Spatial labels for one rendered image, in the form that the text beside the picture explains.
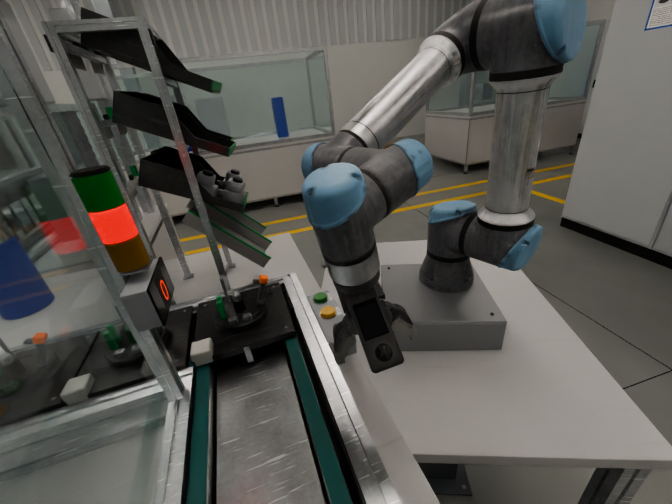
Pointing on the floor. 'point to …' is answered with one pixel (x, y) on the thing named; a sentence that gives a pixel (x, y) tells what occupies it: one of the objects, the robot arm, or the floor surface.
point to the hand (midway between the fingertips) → (378, 354)
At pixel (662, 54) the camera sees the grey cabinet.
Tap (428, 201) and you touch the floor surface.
